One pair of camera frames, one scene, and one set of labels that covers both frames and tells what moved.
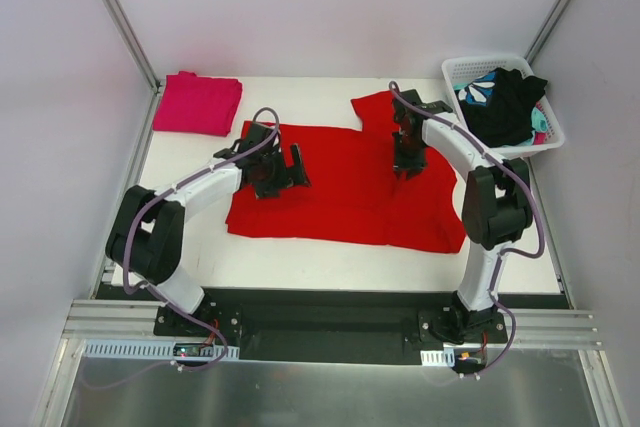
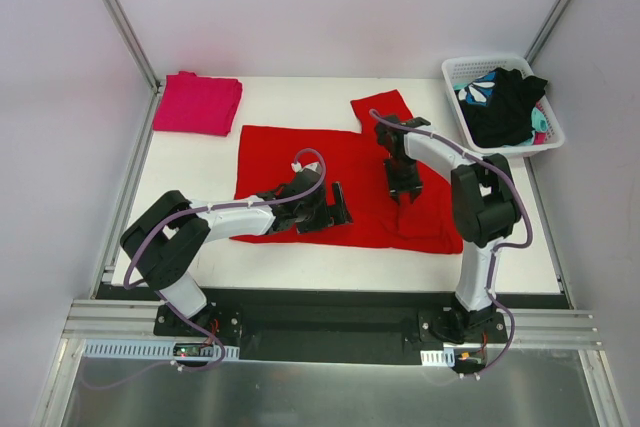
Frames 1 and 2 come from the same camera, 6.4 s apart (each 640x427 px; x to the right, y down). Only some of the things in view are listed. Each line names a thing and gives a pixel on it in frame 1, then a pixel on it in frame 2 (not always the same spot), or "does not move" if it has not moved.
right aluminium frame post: x=562 y=2 does not move
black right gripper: x=409 y=161 -> x=403 y=183
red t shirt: x=353 y=194 does not move
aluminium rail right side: x=550 y=328 does not move
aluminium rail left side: x=134 y=320 does not move
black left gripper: x=288 y=167 -> x=322 y=212
